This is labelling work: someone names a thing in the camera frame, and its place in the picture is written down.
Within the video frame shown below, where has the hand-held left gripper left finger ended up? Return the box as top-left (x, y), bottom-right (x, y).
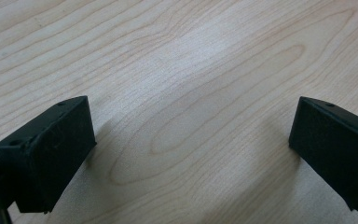
top-left (0, 95), bottom-right (98, 215)

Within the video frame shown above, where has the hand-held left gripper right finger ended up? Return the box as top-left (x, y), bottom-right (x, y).
top-left (288, 96), bottom-right (358, 214)

